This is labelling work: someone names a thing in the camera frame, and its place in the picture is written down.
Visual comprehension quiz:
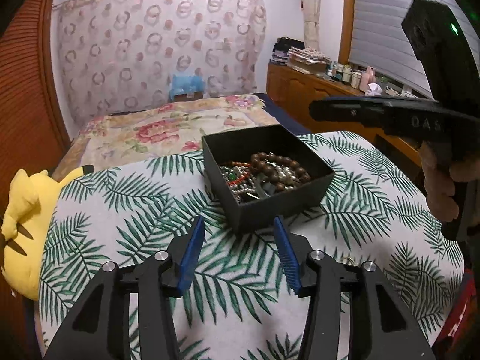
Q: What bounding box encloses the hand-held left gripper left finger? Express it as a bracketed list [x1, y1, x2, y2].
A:
[43, 215, 206, 360]

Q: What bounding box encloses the brown wooden bead bracelet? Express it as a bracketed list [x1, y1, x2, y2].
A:
[250, 152, 312, 185]

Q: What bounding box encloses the circle-patterned curtain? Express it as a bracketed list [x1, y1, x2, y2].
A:
[54, 0, 268, 128]

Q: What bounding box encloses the wooden louvered wardrobe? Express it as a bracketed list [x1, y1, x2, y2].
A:
[0, 0, 73, 360]

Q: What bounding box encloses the grey window blind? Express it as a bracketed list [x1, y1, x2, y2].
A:
[349, 0, 480, 100]

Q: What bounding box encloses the leaf-print tablecloth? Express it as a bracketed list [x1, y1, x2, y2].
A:
[35, 131, 466, 360]

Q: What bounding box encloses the wooden window frame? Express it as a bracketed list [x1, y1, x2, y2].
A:
[339, 0, 357, 64]

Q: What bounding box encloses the red plastic object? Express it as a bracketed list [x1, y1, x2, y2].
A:
[435, 277, 478, 350]

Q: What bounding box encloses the silver chain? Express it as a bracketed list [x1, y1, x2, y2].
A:
[229, 183, 265, 204]

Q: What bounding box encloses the cream side curtain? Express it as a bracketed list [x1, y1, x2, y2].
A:
[302, 0, 324, 52]

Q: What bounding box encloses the pink bottle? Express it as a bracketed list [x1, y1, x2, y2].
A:
[362, 67, 377, 91]

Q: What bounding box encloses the yellow plush toy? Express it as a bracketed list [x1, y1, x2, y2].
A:
[0, 165, 95, 301]

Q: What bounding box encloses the person's right hand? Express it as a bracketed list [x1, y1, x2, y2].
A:
[420, 143, 480, 222]

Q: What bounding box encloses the stack of patterned folded cloths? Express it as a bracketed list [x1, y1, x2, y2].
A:
[287, 47, 332, 74]

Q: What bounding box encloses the group of small bottles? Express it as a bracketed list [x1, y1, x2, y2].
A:
[330, 63, 363, 87]

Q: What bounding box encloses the stack of dark folded clothes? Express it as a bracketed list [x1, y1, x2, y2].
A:
[272, 37, 304, 64]

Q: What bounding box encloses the wooden cabinet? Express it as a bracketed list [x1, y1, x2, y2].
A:
[266, 63, 432, 181]

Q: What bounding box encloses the navy blue bed sheet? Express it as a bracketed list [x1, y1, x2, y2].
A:
[259, 93, 312, 136]

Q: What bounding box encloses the floral blanket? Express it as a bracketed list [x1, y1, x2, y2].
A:
[52, 94, 280, 181]

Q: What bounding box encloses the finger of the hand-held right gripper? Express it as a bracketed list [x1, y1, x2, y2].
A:
[309, 98, 392, 136]
[324, 95, 439, 104]

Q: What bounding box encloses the white power strip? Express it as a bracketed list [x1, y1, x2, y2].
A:
[386, 86, 421, 98]

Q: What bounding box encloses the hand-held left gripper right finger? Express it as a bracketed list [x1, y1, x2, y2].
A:
[273, 216, 437, 360]

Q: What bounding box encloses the red bead bracelet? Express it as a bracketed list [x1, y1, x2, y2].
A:
[220, 161, 257, 189]

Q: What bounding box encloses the black square box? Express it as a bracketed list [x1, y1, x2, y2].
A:
[202, 124, 335, 234]

